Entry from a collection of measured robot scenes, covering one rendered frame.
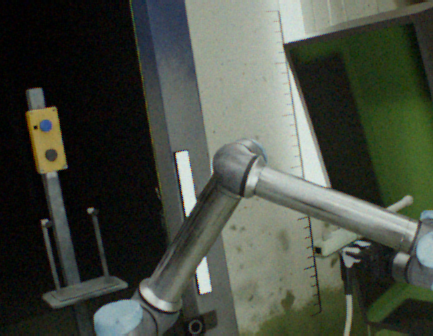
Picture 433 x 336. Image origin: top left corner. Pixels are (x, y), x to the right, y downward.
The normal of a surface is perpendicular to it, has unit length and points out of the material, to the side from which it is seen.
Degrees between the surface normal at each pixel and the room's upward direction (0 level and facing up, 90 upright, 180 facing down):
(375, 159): 90
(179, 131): 90
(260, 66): 90
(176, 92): 90
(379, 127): 102
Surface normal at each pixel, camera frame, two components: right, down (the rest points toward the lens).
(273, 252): 0.54, 0.08
